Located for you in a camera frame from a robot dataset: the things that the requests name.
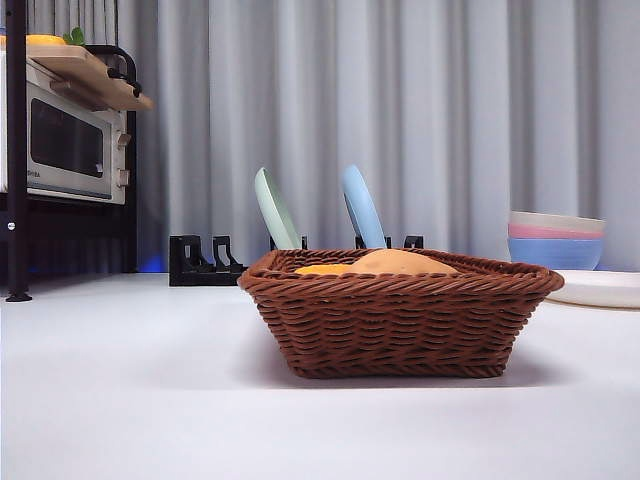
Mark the yellow fruit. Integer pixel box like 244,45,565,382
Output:
0,33,69,48

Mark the cream white plate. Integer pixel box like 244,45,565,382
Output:
543,269,640,308

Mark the cream bowl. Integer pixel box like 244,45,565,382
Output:
509,209,608,239

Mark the blue bowl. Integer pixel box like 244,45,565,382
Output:
507,237,606,272

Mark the grey curtain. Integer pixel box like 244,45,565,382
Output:
0,0,640,275

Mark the orange yellow corn cob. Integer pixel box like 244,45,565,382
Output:
293,263,359,277

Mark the light blue plate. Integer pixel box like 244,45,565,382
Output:
341,163,389,250

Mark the white toaster oven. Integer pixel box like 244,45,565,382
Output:
0,49,131,206

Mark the pink bowl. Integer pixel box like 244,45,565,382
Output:
508,223,606,241

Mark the black dish rack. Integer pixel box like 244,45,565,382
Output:
168,233,425,287

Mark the pale green plate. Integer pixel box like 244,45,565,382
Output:
253,167,304,250

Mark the wooden cutting board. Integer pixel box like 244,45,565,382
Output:
24,43,155,112

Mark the black metal shelf frame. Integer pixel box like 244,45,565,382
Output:
0,0,142,303

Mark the brown potato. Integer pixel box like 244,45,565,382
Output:
347,248,459,276

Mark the brown wicker basket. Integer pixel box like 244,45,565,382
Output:
236,247,566,380

